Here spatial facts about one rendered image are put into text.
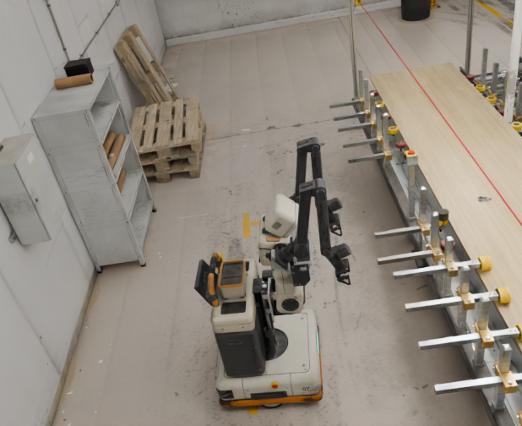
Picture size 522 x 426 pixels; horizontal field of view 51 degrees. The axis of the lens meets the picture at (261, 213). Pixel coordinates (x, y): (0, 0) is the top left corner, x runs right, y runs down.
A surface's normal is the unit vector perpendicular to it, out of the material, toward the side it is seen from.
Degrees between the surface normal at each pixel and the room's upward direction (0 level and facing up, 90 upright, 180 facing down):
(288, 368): 0
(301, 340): 0
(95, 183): 90
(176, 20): 90
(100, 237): 90
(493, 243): 0
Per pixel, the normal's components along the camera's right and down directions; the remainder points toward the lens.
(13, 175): 0.04, 0.57
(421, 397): -0.16, -0.81
